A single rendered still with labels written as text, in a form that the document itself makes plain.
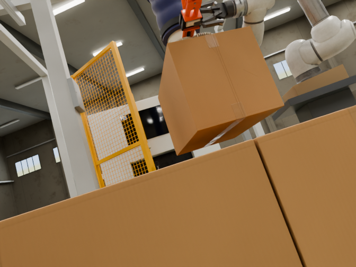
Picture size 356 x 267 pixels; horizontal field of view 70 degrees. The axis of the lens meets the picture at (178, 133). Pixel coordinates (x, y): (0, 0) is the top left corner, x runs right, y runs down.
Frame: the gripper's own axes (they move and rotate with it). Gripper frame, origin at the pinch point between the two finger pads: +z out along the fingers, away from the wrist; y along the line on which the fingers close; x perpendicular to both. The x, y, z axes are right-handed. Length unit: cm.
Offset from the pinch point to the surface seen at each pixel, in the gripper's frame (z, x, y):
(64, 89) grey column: 97, 130, -47
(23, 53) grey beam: 181, 265, -189
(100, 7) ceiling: 58, 591, -507
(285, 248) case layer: 20, -64, 83
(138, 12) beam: -51, 611, -474
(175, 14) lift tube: 2.1, 15.1, -15.1
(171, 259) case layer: 37, -64, 79
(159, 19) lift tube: 10.1, 21.0, -18.1
